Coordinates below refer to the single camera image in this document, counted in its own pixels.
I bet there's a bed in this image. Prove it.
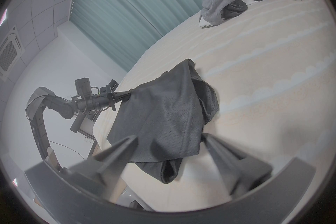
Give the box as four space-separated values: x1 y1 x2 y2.
89 0 336 212

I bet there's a grey garment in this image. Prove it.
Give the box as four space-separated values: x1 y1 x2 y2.
201 0 236 26

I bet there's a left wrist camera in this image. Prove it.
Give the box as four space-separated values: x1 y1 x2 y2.
99 80 119 95

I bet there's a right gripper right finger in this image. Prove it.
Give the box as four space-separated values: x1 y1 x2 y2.
202 133 273 198

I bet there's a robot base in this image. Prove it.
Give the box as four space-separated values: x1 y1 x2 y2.
115 185 154 212

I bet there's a black T-shirt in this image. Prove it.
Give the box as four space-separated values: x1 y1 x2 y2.
106 59 220 184

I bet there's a black garment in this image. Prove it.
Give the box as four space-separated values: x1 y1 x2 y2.
222 0 249 20

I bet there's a black cable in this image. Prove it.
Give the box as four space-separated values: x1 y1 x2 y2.
48 140 88 161

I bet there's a white ceiling air conditioner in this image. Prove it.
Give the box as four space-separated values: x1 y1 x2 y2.
0 26 26 79

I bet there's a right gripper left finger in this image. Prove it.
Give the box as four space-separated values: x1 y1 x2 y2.
69 135 139 201

